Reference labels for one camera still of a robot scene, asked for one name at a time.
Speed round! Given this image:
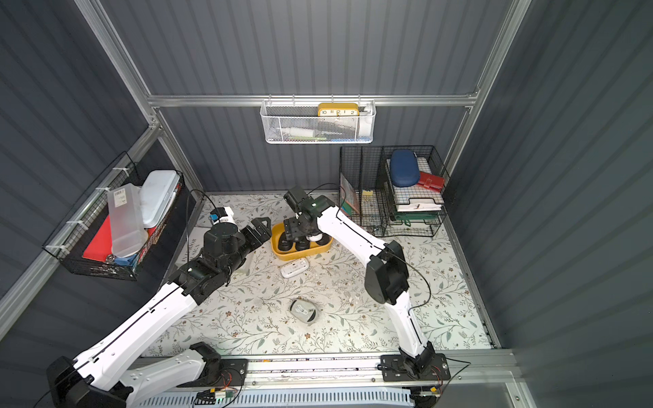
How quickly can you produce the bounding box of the yellow plastic storage box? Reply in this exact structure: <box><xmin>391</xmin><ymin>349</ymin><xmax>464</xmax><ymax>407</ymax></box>
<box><xmin>270</xmin><ymin>223</ymin><xmax>334</xmax><ymax>262</ymax></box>

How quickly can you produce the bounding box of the black Lecoo mouse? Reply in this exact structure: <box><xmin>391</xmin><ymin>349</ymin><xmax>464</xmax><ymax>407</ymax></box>
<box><xmin>277</xmin><ymin>239</ymin><xmax>294</xmax><ymax>253</ymax></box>

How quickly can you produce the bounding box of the white upside-down mouse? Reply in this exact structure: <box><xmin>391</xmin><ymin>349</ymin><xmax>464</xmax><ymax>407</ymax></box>
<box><xmin>280</xmin><ymin>258</ymin><xmax>309</xmax><ymax>279</ymax></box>

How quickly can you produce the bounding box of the grey white mouse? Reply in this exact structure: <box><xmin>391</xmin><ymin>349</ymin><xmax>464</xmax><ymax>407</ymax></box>
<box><xmin>289</xmin><ymin>299</ymin><xmax>318</xmax><ymax>325</ymax></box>

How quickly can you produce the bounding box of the black mouse with flower sticker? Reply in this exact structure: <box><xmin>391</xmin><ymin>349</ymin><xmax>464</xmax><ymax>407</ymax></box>
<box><xmin>295</xmin><ymin>239</ymin><xmax>311</xmax><ymax>252</ymax></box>

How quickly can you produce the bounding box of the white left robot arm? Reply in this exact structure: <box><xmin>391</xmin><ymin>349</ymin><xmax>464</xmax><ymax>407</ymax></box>
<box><xmin>46</xmin><ymin>207</ymin><xmax>272</xmax><ymax>407</ymax></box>

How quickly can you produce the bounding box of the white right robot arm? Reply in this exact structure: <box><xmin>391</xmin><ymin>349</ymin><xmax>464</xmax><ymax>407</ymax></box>
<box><xmin>284</xmin><ymin>186</ymin><xmax>451</xmax><ymax>382</ymax></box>

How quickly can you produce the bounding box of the red small box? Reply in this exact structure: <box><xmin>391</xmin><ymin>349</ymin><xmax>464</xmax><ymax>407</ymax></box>
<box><xmin>418</xmin><ymin>172</ymin><xmax>446</xmax><ymax>192</ymax></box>

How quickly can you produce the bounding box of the pink folder in organizer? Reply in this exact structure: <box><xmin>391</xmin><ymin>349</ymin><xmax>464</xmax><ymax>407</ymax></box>
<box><xmin>339</xmin><ymin>173</ymin><xmax>360</xmax><ymax>221</ymax></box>

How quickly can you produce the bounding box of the white interior design book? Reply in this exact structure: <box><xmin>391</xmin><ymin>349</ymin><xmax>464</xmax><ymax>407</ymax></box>
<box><xmin>175</xmin><ymin>227</ymin><xmax>210</xmax><ymax>268</ymax></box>

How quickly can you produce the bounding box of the green notebook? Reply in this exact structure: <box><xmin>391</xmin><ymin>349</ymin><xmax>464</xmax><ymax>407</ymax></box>
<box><xmin>390</xmin><ymin>211</ymin><xmax>440</xmax><ymax>225</ymax></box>

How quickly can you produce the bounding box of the white plastic case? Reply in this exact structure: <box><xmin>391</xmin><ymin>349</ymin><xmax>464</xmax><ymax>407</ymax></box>
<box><xmin>139</xmin><ymin>170</ymin><xmax>180</xmax><ymax>229</ymax></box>

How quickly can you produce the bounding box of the blue glasses case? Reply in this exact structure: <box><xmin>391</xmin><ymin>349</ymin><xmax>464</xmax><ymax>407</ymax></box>
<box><xmin>389</xmin><ymin>149</ymin><xmax>421</xmax><ymax>188</ymax></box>

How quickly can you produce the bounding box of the white paper stack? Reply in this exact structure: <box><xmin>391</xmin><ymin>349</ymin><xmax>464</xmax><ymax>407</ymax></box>
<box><xmin>389</xmin><ymin>181</ymin><xmax>445</xmax><ymax>212</ymax></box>

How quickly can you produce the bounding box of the yellow clock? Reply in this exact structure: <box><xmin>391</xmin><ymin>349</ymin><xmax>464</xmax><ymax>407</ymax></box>
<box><xmin>317</xmin><ymin>102</ymin><xmax>360</xmax><ymax>118</ymax></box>

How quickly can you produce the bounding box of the translucent plastic case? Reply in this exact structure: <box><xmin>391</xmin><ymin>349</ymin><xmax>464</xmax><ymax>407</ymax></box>
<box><xmin>106</xmin><ymin>184</ymin><xmax>148</xmax><ymax>258</ymax></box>

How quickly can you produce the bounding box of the red folder in basket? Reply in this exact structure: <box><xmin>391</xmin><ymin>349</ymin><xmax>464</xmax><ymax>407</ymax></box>
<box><xmin>82</xmin><ymin>216</ymin><xmax>113</xmax><ymax>263</ymax></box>

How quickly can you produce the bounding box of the black wire desk organizer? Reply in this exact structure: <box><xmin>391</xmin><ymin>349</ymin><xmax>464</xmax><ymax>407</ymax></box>
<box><xmin>339</xmin><ymin>144</ymin><xmax>449</xmax><ymax>238</ymax></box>

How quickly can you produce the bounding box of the white mesh wall basket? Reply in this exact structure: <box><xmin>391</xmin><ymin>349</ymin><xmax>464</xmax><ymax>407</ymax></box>
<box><xmin>259</xmin><ymin>99</ymin><xmax>377</xmax><ymax>145</ymax></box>

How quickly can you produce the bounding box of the black wire wall basket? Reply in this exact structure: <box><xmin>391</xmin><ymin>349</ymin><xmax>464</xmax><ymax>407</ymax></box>
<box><xmin>43</xmin><ymin>154</ymin><xmax>185</xmax><ymax>282</ymax></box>

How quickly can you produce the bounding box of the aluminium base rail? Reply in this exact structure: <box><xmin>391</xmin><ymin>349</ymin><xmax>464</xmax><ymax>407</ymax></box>
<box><xmin>104</xmin><ymin>351</ymin><xmax>516</xmax><ymax>396</ymax></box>

